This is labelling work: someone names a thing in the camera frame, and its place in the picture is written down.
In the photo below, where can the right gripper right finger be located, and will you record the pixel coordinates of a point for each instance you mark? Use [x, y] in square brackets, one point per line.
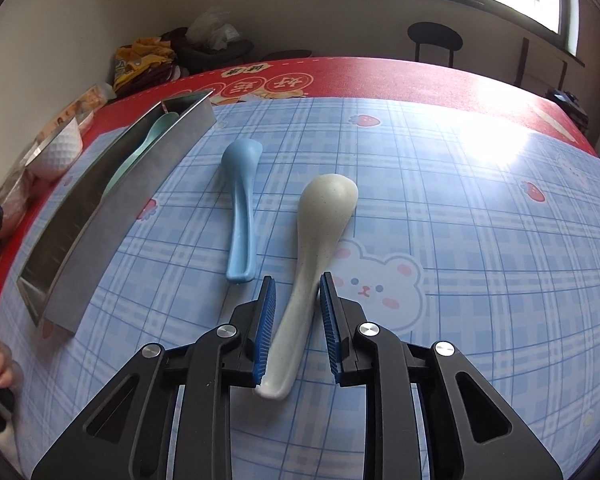
[429, 411]

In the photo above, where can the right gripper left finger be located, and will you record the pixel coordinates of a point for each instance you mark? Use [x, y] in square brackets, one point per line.
[166, 413]

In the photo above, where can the green spoon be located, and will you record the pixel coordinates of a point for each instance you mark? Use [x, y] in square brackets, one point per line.
[159, 127]

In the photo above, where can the blue spoon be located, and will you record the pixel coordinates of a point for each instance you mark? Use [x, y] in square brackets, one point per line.
[240, 162]

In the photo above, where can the white speckled spoon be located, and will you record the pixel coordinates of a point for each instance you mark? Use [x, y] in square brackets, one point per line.
[325, 208]

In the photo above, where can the plastic-wrapped bowl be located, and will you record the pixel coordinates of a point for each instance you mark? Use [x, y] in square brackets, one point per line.
[15, 192]

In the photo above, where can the stainless steel utensil tray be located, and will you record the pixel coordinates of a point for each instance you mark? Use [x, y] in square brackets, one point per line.
[67, 261]

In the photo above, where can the white textured bowl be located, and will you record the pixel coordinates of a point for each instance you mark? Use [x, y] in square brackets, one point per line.
[53, 157]

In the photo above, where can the blue plaid bear placemat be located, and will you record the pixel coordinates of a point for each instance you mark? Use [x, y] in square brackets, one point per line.
[468, 229]

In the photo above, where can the white plastic bag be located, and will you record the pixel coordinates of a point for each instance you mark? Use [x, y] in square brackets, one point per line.
[213, 29]

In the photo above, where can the black waste bin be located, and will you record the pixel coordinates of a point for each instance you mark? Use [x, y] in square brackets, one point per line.
[285, 54]

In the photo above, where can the black rice cooker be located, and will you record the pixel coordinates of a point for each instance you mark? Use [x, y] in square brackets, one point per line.
[571, 106]

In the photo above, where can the red printed tablecloth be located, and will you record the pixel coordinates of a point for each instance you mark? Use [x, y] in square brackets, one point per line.
[323, 78]

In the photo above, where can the black round stool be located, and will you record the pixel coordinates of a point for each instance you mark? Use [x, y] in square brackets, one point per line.
[437, 35]

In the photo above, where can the black folding chair frame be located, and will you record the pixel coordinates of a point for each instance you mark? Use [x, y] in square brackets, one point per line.
[539, 68]

